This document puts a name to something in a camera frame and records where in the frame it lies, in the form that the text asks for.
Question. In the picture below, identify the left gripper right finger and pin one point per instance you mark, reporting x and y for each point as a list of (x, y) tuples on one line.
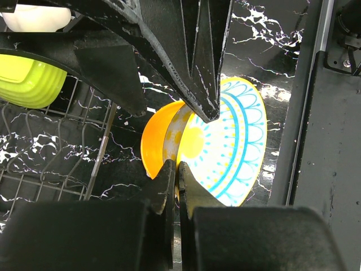
[(216, 237)]

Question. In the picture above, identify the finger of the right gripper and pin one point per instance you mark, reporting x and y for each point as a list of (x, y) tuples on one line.
[(184, 41), (101, 59)]

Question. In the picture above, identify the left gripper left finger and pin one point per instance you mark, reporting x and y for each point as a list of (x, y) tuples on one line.
[(128, 234)]

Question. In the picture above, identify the teal patterned yellow bowl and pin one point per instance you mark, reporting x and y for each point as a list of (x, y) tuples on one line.
[(226, 154)]

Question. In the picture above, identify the patterned bowl green outside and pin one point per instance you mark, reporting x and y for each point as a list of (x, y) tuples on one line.
[(30, 83)]

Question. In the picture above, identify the white square bowl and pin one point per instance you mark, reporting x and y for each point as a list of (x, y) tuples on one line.
[(30, 18)]

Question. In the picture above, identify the yellow bottom bowl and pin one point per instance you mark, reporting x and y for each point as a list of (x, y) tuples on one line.
[(151, 145)]

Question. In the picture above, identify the marble patterned table mat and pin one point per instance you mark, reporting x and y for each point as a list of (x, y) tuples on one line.
[(263, 47)]

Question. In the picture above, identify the wire dish rack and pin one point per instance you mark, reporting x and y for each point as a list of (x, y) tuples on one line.
[(53, 153)]

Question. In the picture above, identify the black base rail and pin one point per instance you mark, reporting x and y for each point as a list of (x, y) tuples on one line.
[(319, 162)]

